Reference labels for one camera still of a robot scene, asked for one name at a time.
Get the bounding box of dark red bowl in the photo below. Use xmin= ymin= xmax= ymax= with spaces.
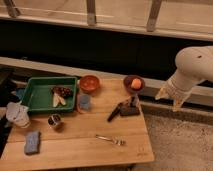
xmin=123 ymin=75 xmax=145 ymax=94

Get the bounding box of orange ball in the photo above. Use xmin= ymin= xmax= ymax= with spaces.
xmin=131 ymin=78 xmax=142 ymax=89

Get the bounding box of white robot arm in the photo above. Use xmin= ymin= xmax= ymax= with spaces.
xmin=155 ymin=46 xmax=213 ymax=112

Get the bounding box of sliced pear toy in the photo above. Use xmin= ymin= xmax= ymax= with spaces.
xmin=53 ymin=93 xmax=66 ymax=107

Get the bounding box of dark grapes toy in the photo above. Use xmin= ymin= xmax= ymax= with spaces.
xmin=51 ymin=86 xmax=73 ymax=98

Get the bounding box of green plastic tray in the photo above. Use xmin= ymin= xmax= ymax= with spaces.
xmin=21 ymin=77 xmax=77 ymax=114

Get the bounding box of small metal cup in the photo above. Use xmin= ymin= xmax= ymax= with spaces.
xmin=48 ymin=114 xmax=62 ymax=130

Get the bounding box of silver fork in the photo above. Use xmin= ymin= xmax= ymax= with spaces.
xmin=95 ymin=135 xmax=126 ymax=146

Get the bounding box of blue grey sponge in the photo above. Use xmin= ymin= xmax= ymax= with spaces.
xmin=24 ymin=131 xmax=40 ymax=155

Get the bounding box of black handled brush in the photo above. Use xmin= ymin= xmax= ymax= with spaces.
xmin=107 ymin=103 xmax=123 ymax=122

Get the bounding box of white crumpled cloth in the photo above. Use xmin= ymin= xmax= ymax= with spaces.
xmin=6 ymin=102 xmax=30 ymax=128

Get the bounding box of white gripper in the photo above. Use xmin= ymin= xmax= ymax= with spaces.
xmin=155 ymin=73 xmax=195 ymax=112

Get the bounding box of orange bowl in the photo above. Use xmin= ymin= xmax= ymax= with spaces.
xmin=79 ymin=75 xmax=100 ymax=93

